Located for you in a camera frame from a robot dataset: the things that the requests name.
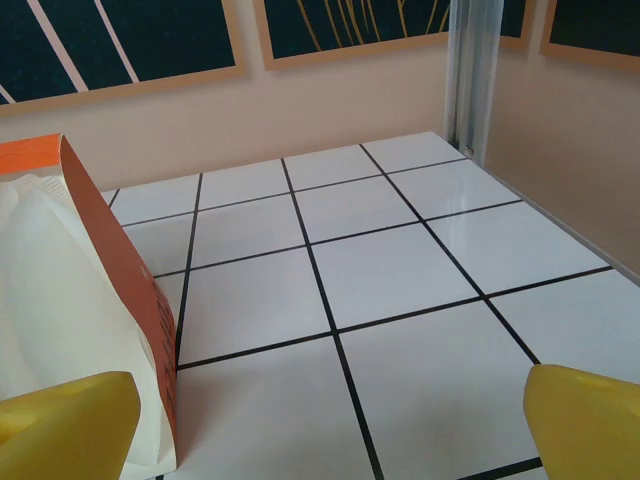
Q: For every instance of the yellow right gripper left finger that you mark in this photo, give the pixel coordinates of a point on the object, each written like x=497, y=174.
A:
x=65, y=430

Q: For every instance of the orange coffee filter box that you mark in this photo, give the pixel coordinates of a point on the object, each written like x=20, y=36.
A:
x=125, y=260

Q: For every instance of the aluminium frame post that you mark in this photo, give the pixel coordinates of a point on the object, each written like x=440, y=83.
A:
x=470, y=75

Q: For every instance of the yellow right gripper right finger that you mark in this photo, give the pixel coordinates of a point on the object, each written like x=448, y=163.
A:
x=590, y=430

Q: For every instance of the dark floral wall panel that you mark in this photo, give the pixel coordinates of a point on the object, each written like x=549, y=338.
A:
x=400, y=25
x=150, y=40
x=595, y=25

